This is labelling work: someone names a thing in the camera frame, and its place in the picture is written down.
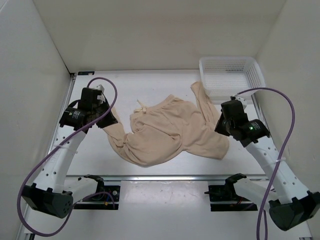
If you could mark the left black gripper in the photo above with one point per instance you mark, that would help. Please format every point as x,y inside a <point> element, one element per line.
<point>110,120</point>

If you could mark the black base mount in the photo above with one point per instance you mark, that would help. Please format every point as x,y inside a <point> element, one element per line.
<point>220,201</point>
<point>104,201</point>

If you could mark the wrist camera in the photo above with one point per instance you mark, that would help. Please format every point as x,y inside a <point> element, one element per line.
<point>98,92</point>
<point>240,99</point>

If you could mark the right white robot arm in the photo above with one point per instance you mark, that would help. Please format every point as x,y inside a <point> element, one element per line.
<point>291,203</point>

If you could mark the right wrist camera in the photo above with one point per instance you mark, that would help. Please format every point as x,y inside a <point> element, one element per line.
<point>240,99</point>

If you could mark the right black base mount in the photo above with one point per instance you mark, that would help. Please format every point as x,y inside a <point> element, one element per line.
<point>220,201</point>

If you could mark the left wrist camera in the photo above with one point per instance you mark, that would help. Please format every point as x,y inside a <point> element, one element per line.
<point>98,92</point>

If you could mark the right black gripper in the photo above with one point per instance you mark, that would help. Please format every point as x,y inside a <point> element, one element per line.
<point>218,128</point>

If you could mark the beige trousers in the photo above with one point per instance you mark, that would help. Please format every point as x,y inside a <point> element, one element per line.
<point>161,132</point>

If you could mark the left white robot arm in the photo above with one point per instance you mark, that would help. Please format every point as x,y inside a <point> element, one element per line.
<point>48,193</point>

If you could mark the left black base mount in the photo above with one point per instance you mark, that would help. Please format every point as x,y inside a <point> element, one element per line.
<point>104,201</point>

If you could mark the white plastic basket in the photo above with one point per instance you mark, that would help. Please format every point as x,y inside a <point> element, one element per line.
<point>225,76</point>

